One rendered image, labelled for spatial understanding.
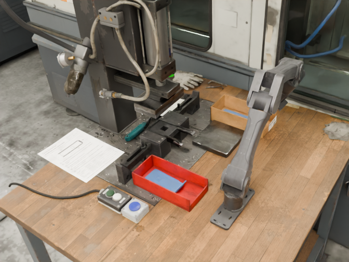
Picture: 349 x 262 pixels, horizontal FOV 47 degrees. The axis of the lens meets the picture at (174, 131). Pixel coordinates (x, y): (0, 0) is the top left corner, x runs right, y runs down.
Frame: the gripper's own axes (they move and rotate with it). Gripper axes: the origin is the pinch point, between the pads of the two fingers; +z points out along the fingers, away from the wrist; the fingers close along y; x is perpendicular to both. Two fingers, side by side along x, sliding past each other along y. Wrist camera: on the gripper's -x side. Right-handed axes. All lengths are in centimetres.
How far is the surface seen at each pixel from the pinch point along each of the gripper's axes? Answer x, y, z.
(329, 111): -26.8, -21.2, -3.7
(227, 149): 21.0, -1.6, 8.9
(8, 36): -80, 236, 229
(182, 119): 21.4, 19.9, 14.9
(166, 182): 48, 6, 16
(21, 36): -93, 233, 233
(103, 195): 67, 18, 22
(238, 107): -5.7, 8.1, 13.1
